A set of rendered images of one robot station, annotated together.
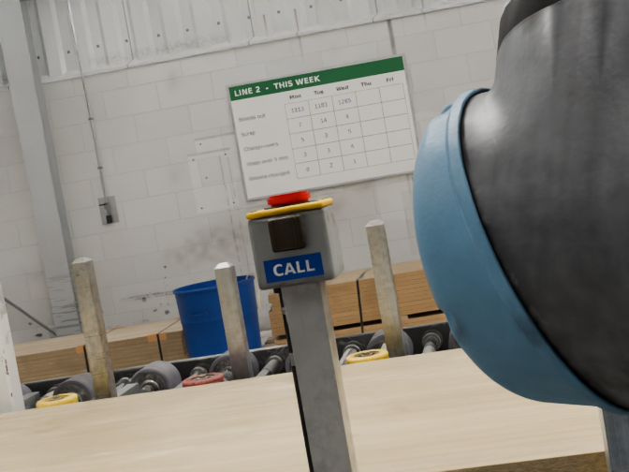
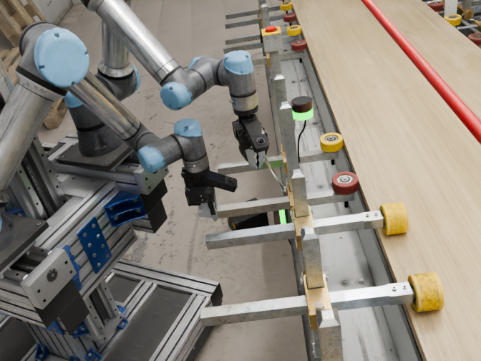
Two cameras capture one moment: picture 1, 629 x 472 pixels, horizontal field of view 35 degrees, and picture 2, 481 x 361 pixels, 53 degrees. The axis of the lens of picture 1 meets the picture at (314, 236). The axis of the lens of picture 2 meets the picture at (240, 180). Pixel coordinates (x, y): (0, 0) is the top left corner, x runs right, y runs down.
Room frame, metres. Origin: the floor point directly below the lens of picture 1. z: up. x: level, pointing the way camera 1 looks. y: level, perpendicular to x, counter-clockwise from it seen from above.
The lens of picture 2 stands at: (0.58, -1.71, 1.79)
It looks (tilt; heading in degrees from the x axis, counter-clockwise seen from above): 34 degrees down; 86
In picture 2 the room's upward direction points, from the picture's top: 11 degrees counter-clockwise
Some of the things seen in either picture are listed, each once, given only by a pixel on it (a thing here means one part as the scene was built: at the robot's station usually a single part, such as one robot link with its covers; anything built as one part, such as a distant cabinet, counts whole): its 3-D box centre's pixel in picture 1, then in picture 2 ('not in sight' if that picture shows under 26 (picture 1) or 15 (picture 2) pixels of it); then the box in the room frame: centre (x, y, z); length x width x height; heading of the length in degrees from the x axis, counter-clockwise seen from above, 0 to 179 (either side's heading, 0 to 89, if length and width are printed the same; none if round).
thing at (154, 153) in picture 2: not in sight; (157, 152); (0.44, -0.51, 1.12); 0.11 x 0.11 x 0.08; 26
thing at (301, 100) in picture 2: not in sight; (304, 132); (0.88, -0.49, 1.07); 0.06 x 0.06 x 0.22; 81
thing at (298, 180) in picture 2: not in sight; (305, 241); (0.79, -0.73, 0.87); 0.03 x 0.03 x 0.48; 81
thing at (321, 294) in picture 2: not in sight; (317, 296); (0.74, -1.00, 0.95); 0.13 x 0.06 x 0.05; 81
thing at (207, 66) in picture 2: not in sight; (207, 73); (0.63, -0.43, 1.29); 0.11 x 0.11 x 0.08; 47
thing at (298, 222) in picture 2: not in sight; (303, 224); (0.79, -0.75, 0.95); 0.13 x 0.06 x 0.05; 81
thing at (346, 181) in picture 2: not in sight; (345, 192); (0.97, -0.55, 0.85); 0.08 x 0.08 x 0.11
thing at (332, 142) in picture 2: not in sight; (331, 150); (1.02, -0.30, 0.85); 0.08 x 0.08 x 0.11
